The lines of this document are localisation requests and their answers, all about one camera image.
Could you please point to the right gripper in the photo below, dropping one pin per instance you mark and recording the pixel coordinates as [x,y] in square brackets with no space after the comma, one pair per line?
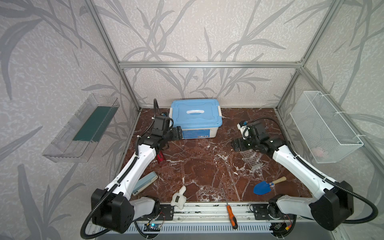
[240,144]

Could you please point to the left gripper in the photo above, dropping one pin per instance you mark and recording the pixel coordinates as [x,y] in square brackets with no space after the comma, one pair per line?
[178,133]

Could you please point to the clear acrylic test tube rack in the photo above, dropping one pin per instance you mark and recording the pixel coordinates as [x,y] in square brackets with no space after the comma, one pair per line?
[252,159]

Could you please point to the white plastic storage bin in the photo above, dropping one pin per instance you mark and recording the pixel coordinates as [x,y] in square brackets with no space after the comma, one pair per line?
[198,132]

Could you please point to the blue plastic bin lid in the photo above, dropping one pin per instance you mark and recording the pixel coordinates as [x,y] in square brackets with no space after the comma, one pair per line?
[192,103]

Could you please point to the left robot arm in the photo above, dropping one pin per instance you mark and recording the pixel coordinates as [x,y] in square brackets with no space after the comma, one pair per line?
[112,209]

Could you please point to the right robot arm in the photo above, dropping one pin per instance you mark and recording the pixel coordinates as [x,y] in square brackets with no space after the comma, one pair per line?
[331,203]

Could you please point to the light blue stapler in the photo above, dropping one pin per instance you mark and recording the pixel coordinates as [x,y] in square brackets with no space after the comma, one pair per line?
[144,182]

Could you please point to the pink object in basket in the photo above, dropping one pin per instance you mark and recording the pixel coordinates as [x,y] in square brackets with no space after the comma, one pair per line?
[318,152]

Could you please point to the left circuit board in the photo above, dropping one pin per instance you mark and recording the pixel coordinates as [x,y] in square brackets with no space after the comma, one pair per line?
[152,227]

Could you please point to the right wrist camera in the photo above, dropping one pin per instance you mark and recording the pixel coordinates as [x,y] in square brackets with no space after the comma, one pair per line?
[243,127]

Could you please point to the blue garden trowel wooden handle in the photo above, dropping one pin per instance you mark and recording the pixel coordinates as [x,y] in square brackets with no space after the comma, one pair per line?
[265,187]

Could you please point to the white wire mesh basket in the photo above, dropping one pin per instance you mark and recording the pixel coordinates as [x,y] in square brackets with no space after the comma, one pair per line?
[322,125]

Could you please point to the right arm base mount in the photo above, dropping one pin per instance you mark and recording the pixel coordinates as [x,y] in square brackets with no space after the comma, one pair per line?
[269,212]

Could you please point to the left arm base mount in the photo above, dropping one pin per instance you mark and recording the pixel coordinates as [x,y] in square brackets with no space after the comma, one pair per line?
[165,212]

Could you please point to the orange handled screwdriver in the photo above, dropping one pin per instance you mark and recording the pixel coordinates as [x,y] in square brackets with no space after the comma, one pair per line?
[232,217]

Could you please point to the clear wall shelf green mat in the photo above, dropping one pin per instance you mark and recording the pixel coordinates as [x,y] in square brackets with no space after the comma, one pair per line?
[79,138]

